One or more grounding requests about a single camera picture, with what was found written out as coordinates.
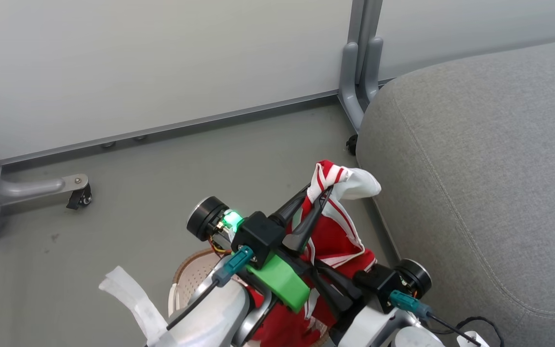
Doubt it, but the red white sports jersey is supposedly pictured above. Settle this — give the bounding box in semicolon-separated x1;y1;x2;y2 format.
246;160;382;347

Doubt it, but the white covered right gripper body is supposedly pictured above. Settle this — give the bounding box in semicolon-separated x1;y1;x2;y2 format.
396;259;432;299

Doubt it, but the white paper tag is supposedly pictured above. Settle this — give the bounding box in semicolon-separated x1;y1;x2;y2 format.
457;331;483;347

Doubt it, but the cream plastic laundry basket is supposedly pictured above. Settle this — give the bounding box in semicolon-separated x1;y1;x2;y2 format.
168;247;331;347

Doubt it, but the black caster under plate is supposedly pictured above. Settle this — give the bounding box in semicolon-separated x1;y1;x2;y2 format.
66;183;93;211

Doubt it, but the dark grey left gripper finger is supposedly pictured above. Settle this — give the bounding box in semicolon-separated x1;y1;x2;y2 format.
282;188;333;256
268;186;311;227

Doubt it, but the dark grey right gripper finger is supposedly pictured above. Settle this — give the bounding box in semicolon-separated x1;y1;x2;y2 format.
310;272;353;313
314;260;362;297

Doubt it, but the grey partition leg with plate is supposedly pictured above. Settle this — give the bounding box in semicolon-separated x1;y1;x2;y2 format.
0;135;90;208

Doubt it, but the black left cable teal plug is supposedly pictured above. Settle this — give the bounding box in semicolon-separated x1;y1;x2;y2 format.
166;246;255;331

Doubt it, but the green covered left gripper body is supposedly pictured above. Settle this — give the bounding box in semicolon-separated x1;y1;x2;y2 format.
186;195;312;315

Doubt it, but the grey metal partition rail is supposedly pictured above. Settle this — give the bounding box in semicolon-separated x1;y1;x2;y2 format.
0;89;342;167

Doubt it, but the white tape strip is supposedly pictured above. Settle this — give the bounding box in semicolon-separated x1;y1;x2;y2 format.
98;265;170;347

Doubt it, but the grey fabric sofa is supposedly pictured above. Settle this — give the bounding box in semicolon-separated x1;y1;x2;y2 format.
356;38;555;347

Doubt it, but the grey forked partition post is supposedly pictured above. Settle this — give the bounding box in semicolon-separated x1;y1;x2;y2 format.
338;0;385;134

